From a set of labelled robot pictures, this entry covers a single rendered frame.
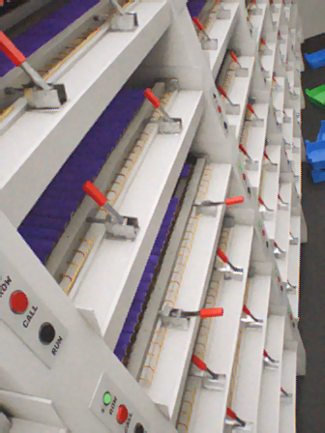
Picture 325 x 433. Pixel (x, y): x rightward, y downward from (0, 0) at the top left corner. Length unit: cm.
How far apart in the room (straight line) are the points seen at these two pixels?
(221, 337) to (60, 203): 44
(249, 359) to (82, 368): 68
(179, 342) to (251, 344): 45
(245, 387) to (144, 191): 57
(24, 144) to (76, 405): 25
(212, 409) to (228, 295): 26
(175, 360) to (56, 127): 38
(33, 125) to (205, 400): 57
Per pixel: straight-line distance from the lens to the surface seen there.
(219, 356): 86
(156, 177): 65
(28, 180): 40
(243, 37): 160
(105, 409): 47
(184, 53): 89
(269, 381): 125
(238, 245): 105
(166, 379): 63
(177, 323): 67
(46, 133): 43
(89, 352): 44
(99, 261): 53
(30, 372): 38
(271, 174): 160
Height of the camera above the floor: 143
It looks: 33 degrees down
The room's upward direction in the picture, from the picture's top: 27 degrees counter-clockwise
